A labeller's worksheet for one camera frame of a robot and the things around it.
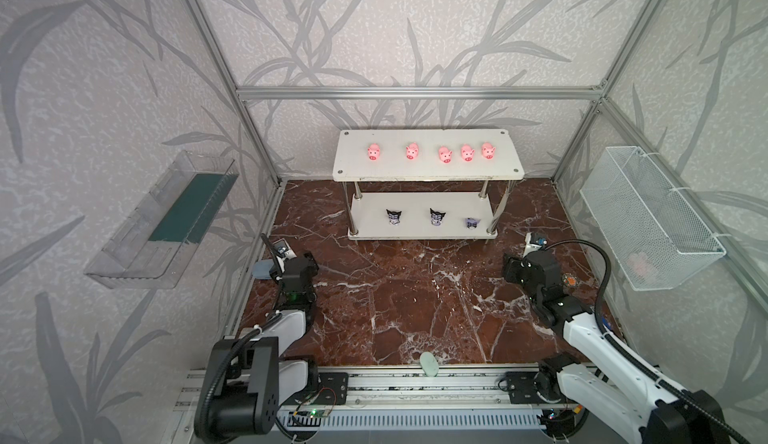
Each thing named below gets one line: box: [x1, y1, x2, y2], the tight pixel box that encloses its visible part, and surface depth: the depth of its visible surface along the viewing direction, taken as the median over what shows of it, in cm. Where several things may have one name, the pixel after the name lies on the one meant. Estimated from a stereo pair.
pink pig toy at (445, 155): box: [438, 146, 453, 164], surface depth 79 cm
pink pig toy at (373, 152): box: [367, 143, 381, 161], surface depth 79 cm
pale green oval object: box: [420, 351, 439, 377], surface depth 77 cm
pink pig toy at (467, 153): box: [461, 144, 475, 163], surface depth 79 cm
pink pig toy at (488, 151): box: [482, 142, 496, 160], surface depth 80 cm
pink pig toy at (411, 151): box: [405, 142, 419, 161], surface depth 79 cm
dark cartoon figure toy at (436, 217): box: [429, 208, 446, 226], surface depth 98 cm
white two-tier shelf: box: [333, 129, 525, 240], surface depth 83 cm
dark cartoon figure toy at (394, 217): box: [386, 209, 402, 226], surface depth 98 cm
